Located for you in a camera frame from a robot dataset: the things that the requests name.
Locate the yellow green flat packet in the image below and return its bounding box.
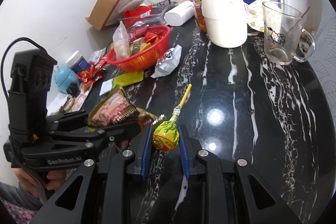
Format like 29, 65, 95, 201
99, 72, 143, 96

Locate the red plastic mesh basket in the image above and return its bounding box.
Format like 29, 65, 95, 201
106, 26, 171, 72

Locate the white peanut snack packet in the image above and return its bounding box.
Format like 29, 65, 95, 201
151, 45, 182, 79

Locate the brown cardboard box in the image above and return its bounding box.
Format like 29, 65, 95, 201
86, 0, 133, 31

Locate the yellow lollipop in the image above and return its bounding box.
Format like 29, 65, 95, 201
152, 84, 192, 151

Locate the light blue round gadget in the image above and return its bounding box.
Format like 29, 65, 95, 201
54, 67, 80, 97

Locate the white cap supplement bottle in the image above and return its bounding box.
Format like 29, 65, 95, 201
66, 51, 91, 74

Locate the clear plastic container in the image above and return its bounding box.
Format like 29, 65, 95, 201
118, 4, 175, 28

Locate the cream white kettle jug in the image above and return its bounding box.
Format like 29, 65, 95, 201
201, 0, 247, 48

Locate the white tissue roll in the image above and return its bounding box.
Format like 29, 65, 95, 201
164, 1, 194, 27

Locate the green brown jujube snack bag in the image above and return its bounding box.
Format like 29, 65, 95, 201
88, 85, 159, 130

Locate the red snack bag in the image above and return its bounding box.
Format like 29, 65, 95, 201
123, 5, 153, 28

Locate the person's left hand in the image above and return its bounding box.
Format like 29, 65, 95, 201
12, 168, 67, 198

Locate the glass mug with cartoon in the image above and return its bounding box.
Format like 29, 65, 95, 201
262, 1, 315, 65

